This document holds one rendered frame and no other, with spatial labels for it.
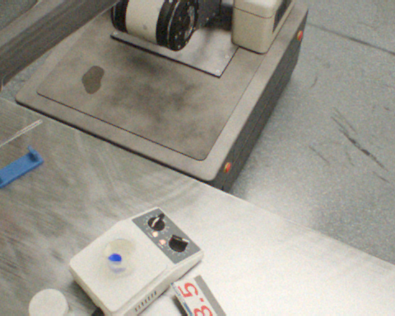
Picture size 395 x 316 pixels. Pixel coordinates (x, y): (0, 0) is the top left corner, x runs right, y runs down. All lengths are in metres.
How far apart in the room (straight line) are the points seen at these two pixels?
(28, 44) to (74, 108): 0.93
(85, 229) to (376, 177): 1.27
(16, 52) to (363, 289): 0.69
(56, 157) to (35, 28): 0.41
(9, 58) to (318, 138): 1.48
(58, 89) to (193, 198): 0.83
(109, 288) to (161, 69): 1.01
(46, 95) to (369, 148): 1.16
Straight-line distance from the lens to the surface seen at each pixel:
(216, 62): 1.79
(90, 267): 0.93
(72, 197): 1.10
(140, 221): 0.99
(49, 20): 0.80
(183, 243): 0.96
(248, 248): 1.03
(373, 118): 2.22
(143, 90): 1.73
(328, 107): 2.21
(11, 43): 0.82
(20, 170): 1.15
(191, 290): 0.98
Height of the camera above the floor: 1.69
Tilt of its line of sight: 59 degrees down
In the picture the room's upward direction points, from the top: 4 degrees clockwise
